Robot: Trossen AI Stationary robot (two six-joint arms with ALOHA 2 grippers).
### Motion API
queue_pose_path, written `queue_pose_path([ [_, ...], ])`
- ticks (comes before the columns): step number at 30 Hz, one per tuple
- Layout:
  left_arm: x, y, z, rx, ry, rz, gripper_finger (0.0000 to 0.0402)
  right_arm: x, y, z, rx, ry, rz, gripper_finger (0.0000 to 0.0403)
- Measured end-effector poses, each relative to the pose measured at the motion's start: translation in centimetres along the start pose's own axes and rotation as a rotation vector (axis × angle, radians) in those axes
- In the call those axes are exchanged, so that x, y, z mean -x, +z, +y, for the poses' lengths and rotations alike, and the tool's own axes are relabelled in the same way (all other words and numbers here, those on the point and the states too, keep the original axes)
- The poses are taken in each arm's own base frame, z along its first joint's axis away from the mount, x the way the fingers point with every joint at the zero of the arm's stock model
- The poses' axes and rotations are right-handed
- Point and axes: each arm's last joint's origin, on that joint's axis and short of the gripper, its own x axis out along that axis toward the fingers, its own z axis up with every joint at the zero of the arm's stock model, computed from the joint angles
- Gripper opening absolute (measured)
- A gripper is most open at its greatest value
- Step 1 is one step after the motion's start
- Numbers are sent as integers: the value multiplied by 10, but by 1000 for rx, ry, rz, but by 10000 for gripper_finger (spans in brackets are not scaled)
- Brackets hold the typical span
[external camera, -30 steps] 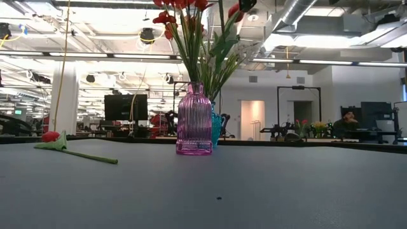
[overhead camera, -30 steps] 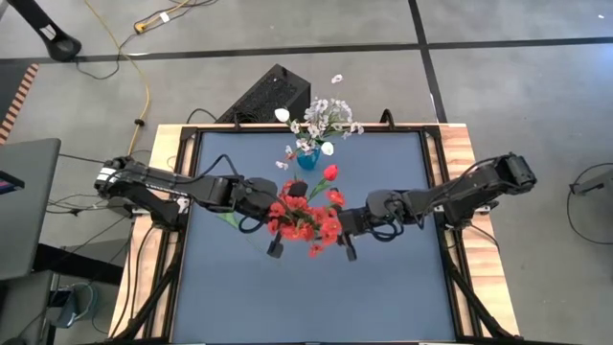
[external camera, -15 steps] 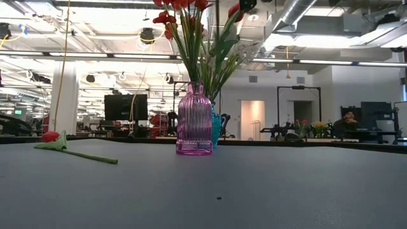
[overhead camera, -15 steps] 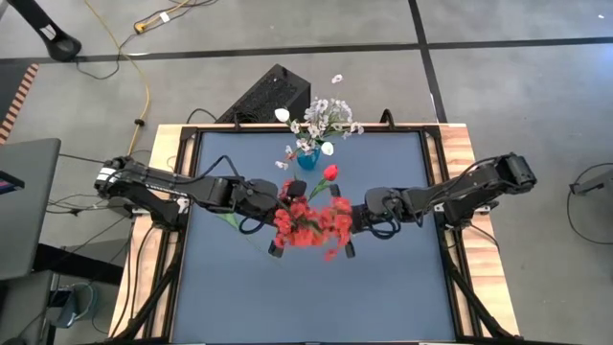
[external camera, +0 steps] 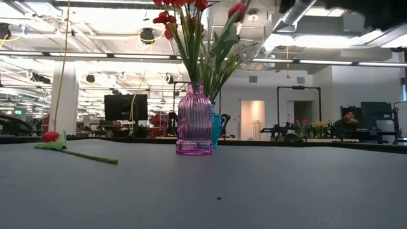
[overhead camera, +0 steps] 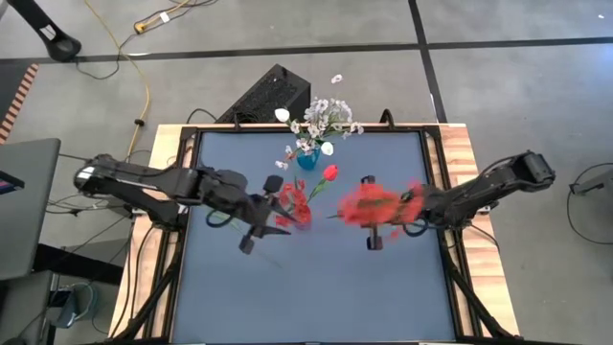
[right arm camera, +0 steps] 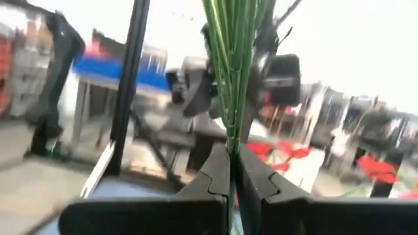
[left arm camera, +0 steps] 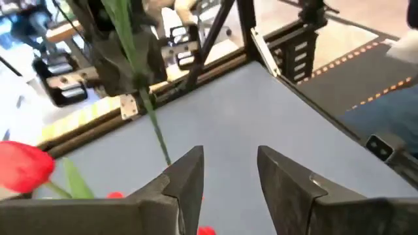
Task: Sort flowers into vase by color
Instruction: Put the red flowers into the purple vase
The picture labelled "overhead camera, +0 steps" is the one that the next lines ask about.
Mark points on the white artificial tulip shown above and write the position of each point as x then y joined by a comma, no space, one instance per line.
327,148
282,115

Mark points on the white blossom spray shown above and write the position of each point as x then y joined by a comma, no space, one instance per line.
301,144
320,108

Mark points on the grey stand foot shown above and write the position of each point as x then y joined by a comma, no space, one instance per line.
594,184

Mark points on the red artificial tulip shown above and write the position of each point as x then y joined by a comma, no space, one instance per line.
270,258
330,172

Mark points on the purple ribbed glass vase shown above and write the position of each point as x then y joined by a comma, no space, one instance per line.
302,225

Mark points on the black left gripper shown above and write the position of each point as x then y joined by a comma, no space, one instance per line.
234,191

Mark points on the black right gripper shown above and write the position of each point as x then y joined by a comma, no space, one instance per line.
421,206

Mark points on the red blossom spray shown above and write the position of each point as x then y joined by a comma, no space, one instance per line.
294,201
373,206

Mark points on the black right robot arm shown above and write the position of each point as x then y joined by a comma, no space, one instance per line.
488,184

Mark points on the grey side desk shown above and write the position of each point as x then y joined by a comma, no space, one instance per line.
29,206

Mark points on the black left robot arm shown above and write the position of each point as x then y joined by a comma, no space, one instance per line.
143,177

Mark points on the teal textured glass vase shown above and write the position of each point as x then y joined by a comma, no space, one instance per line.
307,163

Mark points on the orange black striped strip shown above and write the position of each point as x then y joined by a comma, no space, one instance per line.
21,96

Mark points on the black frame clamp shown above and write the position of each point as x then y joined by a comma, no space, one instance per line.
387,111

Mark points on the black table frame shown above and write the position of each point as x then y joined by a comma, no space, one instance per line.
230,129

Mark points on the black perforated computer case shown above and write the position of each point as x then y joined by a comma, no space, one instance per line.
268,96

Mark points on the black stand foot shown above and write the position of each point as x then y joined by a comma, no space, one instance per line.
64,48

